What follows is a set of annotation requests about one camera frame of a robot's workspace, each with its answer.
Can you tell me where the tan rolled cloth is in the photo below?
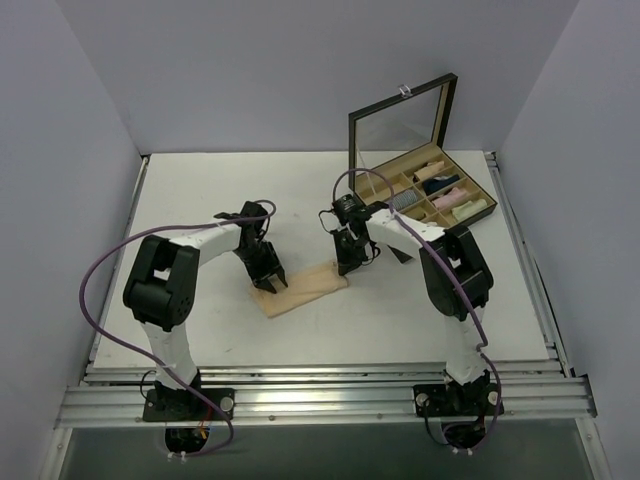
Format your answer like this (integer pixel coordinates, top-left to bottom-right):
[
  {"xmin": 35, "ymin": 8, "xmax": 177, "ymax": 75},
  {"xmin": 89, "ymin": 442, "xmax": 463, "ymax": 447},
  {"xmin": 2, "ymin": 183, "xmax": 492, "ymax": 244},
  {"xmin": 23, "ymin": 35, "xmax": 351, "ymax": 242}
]
[{"xmin": 406, "ymin": 209, "xmax": 428, "ymax": 222}]

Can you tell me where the beige underwear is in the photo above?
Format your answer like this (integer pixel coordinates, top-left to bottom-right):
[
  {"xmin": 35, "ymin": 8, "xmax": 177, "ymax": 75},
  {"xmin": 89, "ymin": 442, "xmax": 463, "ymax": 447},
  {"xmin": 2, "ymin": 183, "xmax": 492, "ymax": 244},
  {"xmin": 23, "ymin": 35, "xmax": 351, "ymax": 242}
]
[{"xmin": 249, "ymin": 261, "xmax": 349, "ymax": 318}]

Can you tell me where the beige rolled cloth top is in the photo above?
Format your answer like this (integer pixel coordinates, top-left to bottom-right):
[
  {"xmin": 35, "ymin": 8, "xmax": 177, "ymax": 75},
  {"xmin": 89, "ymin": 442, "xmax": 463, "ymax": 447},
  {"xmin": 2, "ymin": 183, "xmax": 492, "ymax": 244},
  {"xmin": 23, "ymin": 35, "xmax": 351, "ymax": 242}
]
[{"xmin": 413, "ymin": 160, "xmax": 446, "ymax": 183}]

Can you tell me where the cream rolled cloth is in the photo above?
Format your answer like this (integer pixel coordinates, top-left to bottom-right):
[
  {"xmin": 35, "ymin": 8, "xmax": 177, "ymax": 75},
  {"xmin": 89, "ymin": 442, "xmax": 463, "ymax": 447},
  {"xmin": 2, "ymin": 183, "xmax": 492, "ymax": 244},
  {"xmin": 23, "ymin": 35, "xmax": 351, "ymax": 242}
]
[{"xmin": 451, "ymin": 199, "xmax": 487, "ymax": 222}]

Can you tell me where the black compartment storage box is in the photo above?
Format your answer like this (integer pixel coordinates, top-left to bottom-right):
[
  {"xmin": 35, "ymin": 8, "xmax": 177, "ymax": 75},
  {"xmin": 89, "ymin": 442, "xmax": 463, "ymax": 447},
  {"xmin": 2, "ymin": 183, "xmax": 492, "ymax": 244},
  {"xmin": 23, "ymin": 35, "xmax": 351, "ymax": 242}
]
[{"xmin": 348, "ymin": 73, "xmax": 497, "ymax": 228}]

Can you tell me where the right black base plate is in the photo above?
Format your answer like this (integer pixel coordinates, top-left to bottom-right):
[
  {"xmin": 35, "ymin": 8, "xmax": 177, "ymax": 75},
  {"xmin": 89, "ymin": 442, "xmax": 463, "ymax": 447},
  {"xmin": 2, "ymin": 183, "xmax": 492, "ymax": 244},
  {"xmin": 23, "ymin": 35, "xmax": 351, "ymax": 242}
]
[{"xmin": 412, "ymin": 382, "xmax": 504, "ymax": 418}]

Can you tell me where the aluminium front rail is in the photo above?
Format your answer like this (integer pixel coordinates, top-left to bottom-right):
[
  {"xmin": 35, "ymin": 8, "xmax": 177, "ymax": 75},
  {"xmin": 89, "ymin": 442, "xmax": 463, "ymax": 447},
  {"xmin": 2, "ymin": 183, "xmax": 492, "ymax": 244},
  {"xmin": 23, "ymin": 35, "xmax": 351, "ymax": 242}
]
[{"xmin": 57, "ymin": 378, "xmax": 596, "ymax": 428}]

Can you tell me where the navy rolled cloth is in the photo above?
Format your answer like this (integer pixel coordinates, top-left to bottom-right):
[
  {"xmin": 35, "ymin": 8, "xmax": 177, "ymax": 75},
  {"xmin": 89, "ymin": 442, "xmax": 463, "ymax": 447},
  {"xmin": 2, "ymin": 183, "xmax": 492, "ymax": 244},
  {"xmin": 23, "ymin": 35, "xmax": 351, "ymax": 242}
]
[{"xmin": 422, "ymin": 174, "xmax": 460, "ymax": 196}]

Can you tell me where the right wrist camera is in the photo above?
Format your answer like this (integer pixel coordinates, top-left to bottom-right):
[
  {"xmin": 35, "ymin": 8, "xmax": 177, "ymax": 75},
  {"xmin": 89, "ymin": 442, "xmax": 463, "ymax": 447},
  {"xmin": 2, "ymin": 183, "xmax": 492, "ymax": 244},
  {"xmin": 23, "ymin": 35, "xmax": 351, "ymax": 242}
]
[{"xmin": 332, "ymin": 194, "xmax": 363, "ymax": 224}]

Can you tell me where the grey striped rolled cloth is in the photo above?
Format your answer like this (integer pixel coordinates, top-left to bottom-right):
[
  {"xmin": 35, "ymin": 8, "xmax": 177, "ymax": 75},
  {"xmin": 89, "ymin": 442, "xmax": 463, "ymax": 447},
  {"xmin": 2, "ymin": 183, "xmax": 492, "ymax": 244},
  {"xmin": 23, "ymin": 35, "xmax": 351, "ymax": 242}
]
[{"xmin": 389, "ymin": 189, "xmax": 421, "ymax": 211}]

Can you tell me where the aluminium rail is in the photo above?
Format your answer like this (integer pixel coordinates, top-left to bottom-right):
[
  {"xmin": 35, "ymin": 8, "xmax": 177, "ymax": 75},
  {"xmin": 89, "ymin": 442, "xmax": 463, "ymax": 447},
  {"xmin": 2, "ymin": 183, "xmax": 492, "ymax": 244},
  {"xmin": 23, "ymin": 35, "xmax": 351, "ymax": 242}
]
[
  {"xmin": 483, "ymin": 152, "xmax": 575, "ymax": 377},
  {"xmin": 57, "ymin": 378, "xmax": 596, "ymax": 428}
]

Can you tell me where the pink rolled cloth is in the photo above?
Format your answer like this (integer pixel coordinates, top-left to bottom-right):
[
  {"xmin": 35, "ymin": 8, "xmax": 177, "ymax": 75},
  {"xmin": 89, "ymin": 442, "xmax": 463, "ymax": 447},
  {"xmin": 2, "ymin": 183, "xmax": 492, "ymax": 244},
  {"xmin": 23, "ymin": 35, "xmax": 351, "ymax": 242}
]
[{"xmin": 432, "ymin": 187, "xmax": 468, "ymax": 210}]

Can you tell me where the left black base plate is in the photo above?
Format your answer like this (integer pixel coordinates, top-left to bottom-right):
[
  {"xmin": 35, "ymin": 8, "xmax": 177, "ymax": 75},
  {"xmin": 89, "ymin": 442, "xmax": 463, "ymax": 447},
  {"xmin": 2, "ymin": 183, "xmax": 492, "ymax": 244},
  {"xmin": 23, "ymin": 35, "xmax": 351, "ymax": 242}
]
[{"xmin": 142, "ymin": 387, "xmax": 236, "ymax": 423}]

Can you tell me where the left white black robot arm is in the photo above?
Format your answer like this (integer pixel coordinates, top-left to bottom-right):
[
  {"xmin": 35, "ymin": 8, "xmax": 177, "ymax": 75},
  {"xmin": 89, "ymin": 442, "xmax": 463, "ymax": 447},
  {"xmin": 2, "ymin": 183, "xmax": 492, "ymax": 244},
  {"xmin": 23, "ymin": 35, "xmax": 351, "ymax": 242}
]
[{"xmin": 123, "ymin": 200, "xmax": 287, "ymax": 419}]

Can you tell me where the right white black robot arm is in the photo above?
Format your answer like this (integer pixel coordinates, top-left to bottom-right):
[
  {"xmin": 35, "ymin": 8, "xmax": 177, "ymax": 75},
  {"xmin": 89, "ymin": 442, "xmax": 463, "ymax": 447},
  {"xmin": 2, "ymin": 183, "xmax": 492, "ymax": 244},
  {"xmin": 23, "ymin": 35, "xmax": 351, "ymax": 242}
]
[{"xmin": 330, "ymin": 194, "xmax": 494, "ymax": 413}]

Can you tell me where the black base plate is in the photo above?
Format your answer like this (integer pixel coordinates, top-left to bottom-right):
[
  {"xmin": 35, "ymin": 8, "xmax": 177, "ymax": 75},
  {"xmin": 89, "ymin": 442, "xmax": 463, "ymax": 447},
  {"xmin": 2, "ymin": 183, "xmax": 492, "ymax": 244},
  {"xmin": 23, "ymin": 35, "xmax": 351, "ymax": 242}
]
[
  {"xmin": 412, "ymin": 382, "xmax": 504, "ymax": 418},
  {"xmin": 142, "ymin": 387, "xmax": 236, "ymax": 423}
]

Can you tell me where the right side aluminium rail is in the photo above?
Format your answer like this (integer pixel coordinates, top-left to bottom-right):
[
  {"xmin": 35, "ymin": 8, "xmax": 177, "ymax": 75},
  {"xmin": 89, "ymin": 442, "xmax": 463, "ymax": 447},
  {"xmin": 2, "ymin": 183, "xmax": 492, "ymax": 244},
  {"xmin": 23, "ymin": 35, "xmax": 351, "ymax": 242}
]
[{"xmin": 483, "ymin": 152, "xmax": 575, "ymax": 377}]

